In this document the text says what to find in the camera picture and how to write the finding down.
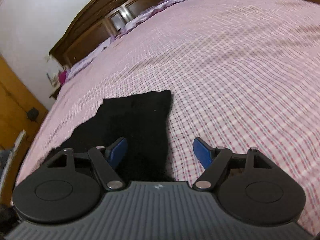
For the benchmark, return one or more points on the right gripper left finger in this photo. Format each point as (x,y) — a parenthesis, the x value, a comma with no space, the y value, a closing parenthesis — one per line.
(66,187)

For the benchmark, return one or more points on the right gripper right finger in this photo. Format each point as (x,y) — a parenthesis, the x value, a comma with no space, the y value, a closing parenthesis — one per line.
(250,186)

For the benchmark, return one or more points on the black garment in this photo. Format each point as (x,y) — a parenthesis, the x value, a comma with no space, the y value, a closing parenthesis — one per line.
(142,120)

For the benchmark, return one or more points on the black pouch on desk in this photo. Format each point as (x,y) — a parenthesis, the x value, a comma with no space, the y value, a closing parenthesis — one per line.
(32,114)

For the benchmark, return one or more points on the wooden wardrobe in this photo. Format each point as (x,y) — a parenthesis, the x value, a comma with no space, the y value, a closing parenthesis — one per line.
(16,100)

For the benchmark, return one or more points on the dark wooden nightstand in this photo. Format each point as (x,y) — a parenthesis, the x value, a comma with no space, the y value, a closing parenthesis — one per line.
(55,93)

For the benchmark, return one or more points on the magenta cloth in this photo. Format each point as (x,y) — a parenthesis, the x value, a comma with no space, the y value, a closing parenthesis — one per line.
(62,77)

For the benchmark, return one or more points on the left purple ruffled pillow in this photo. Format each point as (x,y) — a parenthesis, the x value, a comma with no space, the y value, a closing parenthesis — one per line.
(83,63)

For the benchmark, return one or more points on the purple ruffled pillow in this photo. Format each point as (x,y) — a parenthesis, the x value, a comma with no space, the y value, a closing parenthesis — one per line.
(83,63)
(146,14)

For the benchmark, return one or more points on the pink checked bed sheet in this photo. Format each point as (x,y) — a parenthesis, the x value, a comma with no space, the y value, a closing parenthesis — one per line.
(242,73)

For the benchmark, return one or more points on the dark wooden headboard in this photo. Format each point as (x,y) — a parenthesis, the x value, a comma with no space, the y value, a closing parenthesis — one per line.
(96,22)

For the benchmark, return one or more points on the right purple ruffled pillow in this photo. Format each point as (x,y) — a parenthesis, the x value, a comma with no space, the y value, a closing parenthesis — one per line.
(146,14)

